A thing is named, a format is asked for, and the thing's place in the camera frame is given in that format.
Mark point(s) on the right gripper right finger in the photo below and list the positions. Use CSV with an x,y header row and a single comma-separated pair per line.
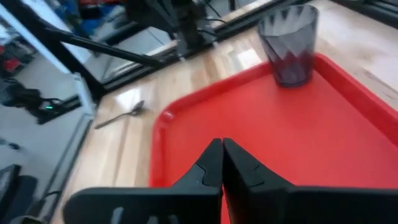
x,y
280,205

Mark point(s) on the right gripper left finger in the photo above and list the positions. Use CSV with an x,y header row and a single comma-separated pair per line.
x,y
186,202

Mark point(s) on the transparent grey faceted cup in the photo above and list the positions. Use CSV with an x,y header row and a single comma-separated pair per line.
x,y
289,56

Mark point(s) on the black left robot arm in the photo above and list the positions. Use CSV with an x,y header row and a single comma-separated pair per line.
x,y
189,25

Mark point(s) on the red plastic tray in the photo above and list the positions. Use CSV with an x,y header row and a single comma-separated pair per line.
x,y
280,124

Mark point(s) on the dark metal spoon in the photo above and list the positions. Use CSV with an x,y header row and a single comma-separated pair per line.
x,y
136,109

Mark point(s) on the black office chair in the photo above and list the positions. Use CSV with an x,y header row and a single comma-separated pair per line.
x,y
12,189

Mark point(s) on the black box with green light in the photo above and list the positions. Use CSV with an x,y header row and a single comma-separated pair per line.
x,y
37,107

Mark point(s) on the red blurry object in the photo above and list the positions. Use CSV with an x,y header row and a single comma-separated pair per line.
x,y
12,64

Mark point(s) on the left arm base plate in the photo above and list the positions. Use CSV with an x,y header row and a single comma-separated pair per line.
x,y
194,49

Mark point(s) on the black aluminium table frame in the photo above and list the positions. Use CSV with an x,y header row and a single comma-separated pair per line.
x,y
102,46

